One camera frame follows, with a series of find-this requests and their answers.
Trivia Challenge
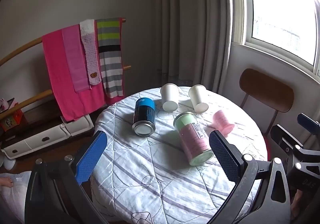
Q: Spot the beige curtain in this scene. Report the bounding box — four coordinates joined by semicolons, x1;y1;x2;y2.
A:
154;0;240;93

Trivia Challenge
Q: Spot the pink and white knitted scarf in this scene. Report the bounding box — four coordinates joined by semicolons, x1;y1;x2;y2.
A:
79;19;102;86

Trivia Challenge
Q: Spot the striped scarf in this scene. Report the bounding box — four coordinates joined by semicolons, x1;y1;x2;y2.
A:
96;18;125;99

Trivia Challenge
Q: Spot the white cloth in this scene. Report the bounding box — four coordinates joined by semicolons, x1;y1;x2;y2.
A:
0;171;32;224

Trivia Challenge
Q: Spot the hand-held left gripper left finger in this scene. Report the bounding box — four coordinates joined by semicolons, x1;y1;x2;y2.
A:
24;130;110;224

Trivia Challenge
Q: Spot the white drawer unit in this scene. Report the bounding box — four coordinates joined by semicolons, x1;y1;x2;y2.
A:
0;114;95;160

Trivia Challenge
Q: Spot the white paper cup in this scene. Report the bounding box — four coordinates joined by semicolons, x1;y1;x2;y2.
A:
160;83;180;112
188;84;209;113

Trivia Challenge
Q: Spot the round table with quilted cloth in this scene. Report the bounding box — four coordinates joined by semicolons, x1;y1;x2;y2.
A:
90;86;268;224

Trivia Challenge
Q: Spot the person's right hand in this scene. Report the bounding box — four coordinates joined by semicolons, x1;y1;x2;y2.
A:
291;188;305;217

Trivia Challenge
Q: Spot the pink cup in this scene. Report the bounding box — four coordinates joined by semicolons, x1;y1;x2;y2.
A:
212;110;235;136

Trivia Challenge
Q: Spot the tissue box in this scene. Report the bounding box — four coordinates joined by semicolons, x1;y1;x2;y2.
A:
0;98;24;132

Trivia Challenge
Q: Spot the bright pink towel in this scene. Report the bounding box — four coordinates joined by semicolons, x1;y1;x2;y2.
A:
42;28;105;122

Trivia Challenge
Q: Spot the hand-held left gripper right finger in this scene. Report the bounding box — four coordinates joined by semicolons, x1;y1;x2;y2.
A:
207;130;292;224

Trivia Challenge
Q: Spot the wooden chair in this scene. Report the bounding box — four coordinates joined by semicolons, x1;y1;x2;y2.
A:
239;68;295;163

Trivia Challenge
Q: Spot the light pink towel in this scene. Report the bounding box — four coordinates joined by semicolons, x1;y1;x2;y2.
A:
62;24;92;93

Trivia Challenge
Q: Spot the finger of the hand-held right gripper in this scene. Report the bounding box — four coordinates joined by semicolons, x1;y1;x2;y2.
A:
297;113;320;136
270;124;300;156

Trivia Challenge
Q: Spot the dark wooden bench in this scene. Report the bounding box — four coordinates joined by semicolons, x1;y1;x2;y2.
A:
0;99;100;151

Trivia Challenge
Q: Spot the small white round object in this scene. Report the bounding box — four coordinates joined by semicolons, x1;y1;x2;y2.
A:
2;158;17;171

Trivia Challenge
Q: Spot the white framed window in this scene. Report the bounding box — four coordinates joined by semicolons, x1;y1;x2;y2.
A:
230;0;320;75

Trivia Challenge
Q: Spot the wooden towel rack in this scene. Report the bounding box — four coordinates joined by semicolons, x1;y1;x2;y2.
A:
0;17;132;121

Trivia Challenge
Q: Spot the blue and black can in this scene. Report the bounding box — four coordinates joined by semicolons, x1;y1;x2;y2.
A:
132;97;156;136

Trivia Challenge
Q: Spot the green and pink can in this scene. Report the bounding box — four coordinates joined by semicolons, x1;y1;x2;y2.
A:
173;112;214;166

